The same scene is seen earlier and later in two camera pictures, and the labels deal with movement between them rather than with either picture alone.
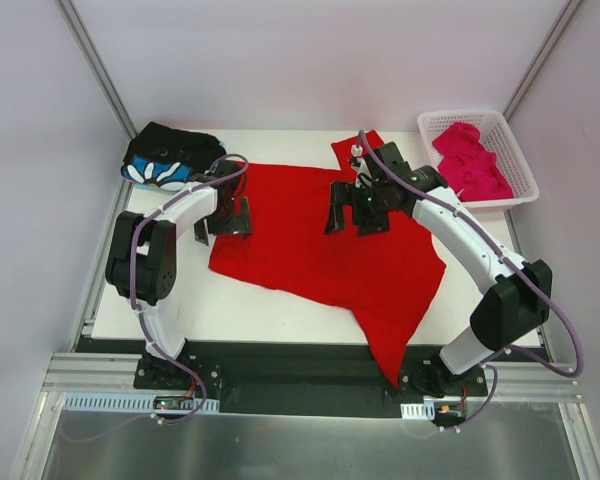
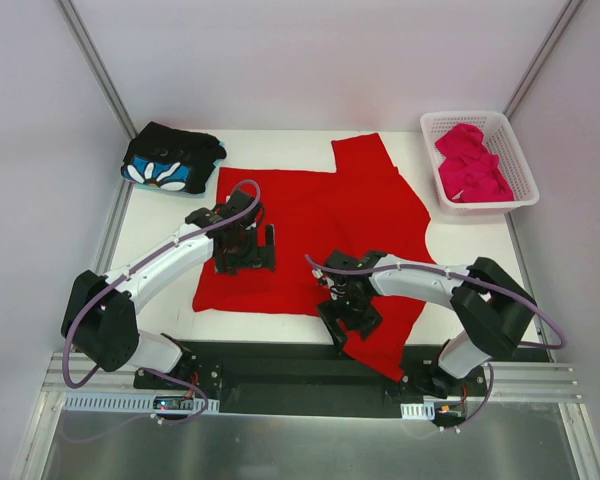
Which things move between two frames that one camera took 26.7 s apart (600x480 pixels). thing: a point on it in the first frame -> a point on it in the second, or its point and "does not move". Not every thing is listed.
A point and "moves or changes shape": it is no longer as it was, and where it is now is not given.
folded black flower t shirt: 167,157 does not move
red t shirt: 288,248 moves or changes shape
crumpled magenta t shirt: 468,167 does not move
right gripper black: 357,211 -> 353,320
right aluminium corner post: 570,9 does not move
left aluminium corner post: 96,65 does not move
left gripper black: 231,223 -> 262,253
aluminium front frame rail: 116,371 does not move
